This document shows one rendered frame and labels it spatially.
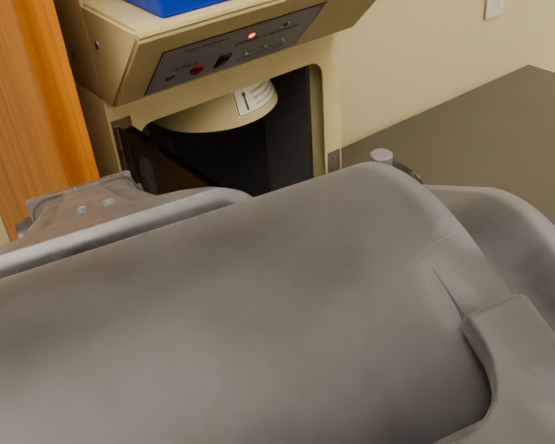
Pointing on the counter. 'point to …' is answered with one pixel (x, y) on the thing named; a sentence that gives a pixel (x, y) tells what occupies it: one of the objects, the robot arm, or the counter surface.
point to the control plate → (186, 58)
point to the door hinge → (118, 131)
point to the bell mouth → (224, 111)
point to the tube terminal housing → (203, 90)
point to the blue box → (172, 5)
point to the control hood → (186, 35)
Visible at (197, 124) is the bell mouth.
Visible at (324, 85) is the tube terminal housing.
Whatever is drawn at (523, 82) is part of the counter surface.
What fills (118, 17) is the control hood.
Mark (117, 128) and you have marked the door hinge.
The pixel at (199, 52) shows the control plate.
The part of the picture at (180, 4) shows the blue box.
